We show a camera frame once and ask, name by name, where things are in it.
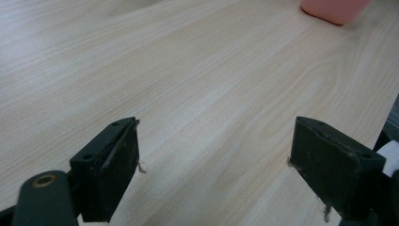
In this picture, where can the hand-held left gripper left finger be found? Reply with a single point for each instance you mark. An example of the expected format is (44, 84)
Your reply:
(103, 169)

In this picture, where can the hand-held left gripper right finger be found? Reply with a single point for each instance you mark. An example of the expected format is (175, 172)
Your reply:
(338, 169)

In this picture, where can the pink plastic container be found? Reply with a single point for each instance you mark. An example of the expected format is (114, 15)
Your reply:
(335, 9)

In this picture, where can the white rounded object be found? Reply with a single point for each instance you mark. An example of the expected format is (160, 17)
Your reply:
(390, 155)

